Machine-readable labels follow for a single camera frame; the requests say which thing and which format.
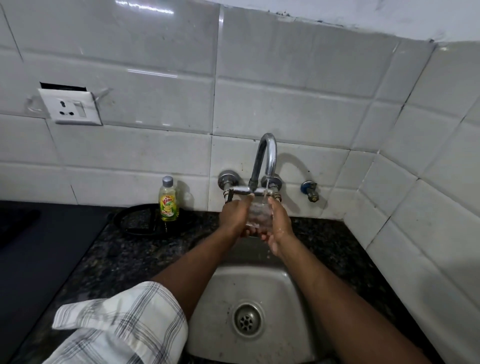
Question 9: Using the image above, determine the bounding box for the person's right hand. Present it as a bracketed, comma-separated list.
[260, 198, 297, 259]

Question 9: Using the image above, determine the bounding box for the person's left hand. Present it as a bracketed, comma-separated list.
[218, 196, 256, 239]

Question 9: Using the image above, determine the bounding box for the clear drinking glass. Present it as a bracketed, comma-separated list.
[246, 199, 274, 229]

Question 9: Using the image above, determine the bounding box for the person's right forearm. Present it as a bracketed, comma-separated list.
[279, 236, 432, 364]

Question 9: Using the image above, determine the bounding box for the person's left forearm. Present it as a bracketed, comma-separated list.
[151, 226, 244, 322]

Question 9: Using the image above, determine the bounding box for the blue angle valve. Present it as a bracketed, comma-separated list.
[301, 181, 319, 203]

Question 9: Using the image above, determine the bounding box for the stainless steel sink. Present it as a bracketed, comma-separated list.
[185, 234, 331, 364]

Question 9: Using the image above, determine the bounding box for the yellow dish soap bottle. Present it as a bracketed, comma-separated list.
[158, 176, 180, 222]

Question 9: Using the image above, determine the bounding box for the sink drain strainer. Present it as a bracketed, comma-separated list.
[232, 303, 265, 339]

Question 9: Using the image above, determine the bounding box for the white plaid shirt sleeve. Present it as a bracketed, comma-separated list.
[41, 281, 188, 364]

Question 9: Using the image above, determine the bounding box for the black induction cooktop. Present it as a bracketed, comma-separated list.
[0, 200, 113, 364]

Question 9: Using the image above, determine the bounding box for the chrome wall faucet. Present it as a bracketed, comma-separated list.
[218, 133, 283, 203]

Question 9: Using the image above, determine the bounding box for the white wall power socket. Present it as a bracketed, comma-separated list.
[38, 88, 103, 126]

